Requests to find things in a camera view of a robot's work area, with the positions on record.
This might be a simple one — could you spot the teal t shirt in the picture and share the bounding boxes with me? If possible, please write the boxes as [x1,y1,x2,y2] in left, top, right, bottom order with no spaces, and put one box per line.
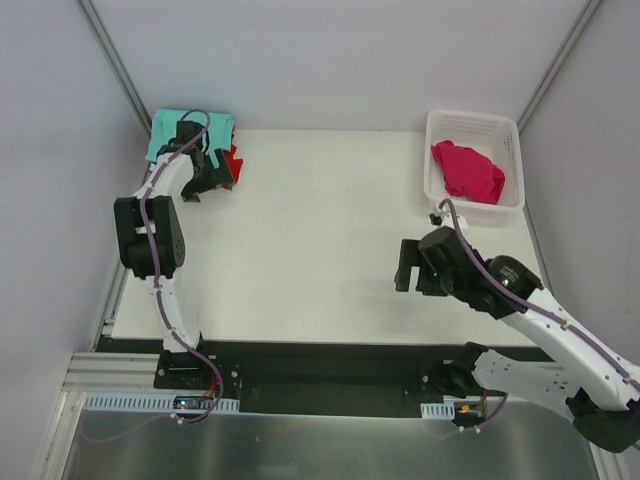
[145,109,235,163]

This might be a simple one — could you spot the white plastic basket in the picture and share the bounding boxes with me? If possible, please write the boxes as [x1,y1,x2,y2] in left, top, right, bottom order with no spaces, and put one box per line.
[423,109,526,224]

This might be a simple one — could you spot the red t shirt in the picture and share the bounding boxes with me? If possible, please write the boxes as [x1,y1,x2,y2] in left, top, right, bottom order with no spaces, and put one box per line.
[216,144,244,190]

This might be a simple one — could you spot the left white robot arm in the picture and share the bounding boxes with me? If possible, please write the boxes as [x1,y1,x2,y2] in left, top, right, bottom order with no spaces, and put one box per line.
[114,110,236,389]

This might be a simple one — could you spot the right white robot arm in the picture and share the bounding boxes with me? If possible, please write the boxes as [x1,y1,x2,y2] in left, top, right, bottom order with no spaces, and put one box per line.
[394,226,639,453]

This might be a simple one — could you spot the magenta t shirt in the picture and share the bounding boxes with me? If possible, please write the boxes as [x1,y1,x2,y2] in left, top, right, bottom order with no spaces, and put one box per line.
[431,140,506,205]

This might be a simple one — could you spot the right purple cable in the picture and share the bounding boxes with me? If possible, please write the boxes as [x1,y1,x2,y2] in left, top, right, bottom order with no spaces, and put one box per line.
[437,198,640,439]

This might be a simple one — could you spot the purple cable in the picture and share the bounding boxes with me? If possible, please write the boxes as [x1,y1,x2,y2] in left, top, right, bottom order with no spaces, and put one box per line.
[437,198,640,439]
[82,109,224,444]

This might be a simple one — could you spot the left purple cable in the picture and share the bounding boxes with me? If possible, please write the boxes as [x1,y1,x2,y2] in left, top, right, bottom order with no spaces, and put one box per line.
[82,109,224,444]

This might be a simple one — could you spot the right white cable duct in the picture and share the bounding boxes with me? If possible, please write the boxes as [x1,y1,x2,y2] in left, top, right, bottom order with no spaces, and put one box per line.
[420,402,456,421]

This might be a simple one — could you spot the white cable duct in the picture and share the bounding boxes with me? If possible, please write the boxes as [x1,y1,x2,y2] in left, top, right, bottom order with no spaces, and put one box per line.
[84,393,240,415]
[420,402,456,421]

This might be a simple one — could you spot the left aluminium frame post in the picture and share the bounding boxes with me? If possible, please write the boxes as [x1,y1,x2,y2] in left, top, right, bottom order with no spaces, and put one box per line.
[76,0,151,137]

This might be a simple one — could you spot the aluminium frame post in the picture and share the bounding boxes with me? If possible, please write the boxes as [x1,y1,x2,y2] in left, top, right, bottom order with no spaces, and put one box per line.
[516,0,607,134]
[76,0,151,137]

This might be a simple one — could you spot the left white cable duct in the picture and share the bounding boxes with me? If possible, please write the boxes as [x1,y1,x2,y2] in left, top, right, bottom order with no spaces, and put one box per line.
[84,393,240,415]

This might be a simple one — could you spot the right aluminium frame post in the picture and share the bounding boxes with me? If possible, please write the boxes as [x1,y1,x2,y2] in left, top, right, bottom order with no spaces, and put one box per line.
[516,0,607,134]

